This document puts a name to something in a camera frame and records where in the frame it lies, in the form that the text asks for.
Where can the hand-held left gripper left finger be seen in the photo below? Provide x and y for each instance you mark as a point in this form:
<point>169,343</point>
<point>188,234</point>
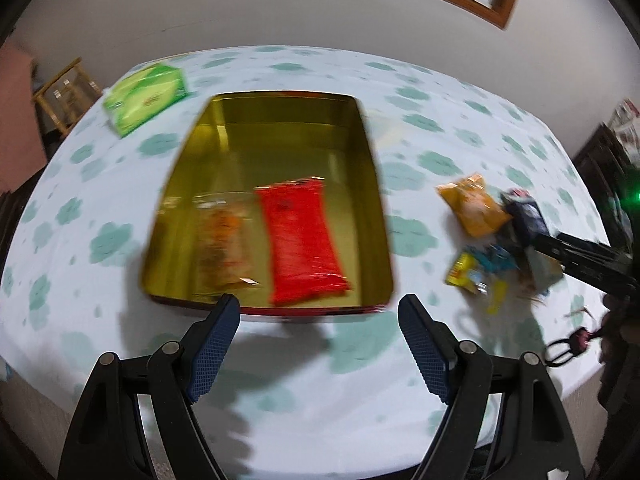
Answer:
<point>212,350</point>

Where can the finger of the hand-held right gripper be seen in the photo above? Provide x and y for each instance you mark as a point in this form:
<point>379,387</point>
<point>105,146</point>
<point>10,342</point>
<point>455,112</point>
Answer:
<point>580,265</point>
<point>590,250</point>

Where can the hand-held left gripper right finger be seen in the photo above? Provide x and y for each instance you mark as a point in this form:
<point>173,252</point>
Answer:
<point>425,350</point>

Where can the dark blue cracker packet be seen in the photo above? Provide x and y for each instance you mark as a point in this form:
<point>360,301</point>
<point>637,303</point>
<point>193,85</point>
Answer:
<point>525,217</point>

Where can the orange snack packet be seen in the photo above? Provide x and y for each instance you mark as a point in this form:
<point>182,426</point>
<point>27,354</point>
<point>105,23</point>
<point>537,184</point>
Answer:
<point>472,205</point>

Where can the red and gold tin box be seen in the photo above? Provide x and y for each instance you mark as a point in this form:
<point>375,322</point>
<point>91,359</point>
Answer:
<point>290,150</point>

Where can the person's right hand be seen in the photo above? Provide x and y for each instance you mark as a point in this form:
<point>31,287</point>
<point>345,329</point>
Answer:
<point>620,340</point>

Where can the pale grey snack packet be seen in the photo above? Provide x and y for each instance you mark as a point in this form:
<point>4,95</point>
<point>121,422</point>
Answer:
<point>542,272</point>

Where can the dark wooden cabinet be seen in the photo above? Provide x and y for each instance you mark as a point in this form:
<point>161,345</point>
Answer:
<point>600,160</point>

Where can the yellow snack packet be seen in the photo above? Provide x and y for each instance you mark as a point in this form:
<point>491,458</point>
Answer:
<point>462,272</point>

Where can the clear fried snack packet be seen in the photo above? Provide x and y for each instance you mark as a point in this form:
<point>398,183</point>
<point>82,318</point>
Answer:
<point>225,240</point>

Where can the stack of newspapers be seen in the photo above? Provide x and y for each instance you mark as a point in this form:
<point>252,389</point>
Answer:
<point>627,125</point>

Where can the red snack packet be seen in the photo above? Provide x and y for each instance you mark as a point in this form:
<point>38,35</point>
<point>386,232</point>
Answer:
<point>300,240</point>

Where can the green tissue pack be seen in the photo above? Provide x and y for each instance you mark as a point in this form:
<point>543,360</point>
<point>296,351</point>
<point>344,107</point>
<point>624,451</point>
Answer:
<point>145,95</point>

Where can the pink cloth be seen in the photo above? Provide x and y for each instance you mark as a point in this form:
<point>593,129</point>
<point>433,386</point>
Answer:
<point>17,110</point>

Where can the wooden chair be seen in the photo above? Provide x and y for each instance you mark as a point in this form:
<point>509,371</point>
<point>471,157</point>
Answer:
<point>55,81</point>

